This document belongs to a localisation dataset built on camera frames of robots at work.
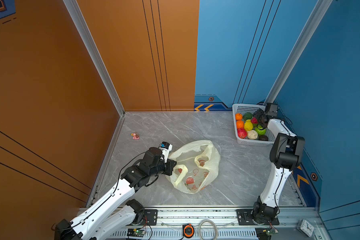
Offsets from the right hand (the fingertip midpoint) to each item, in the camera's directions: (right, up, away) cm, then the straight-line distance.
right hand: (256, 115), depth 103 cm
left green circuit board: (-74, -58, -32) cm, 99 cm away
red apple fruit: (-12, -13, -4) cm, 18 cm away
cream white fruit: (-5, -14, -4) cm, 15 cm away
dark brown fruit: (+1, -16, -6) cm, 17 cm away
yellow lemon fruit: (-5, -7, +2) cm, 9 cm away
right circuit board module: (-12, -58, -33) cm, 68 cm away
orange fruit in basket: (-9, -1, +9) cm, 13 cm away
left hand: (-54, -26, -28) cm, 66 cm away
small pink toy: (-84, -15, -1) cm, 86 cm away
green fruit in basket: (-2, 0, +9) cm, 10 cm away
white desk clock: (+7, -55, -34) cm, 65 cm away
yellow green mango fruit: (-5, -5, +3) cm, 7 cm away
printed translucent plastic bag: (-43, -30, -22) cm, 57 cm away
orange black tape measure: (-49, -55, -36) cm, 82 cm away
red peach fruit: (-2, -4, 0) cm, 4 cm away
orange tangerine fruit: (-11, -6, +2) cm, 13 cm away
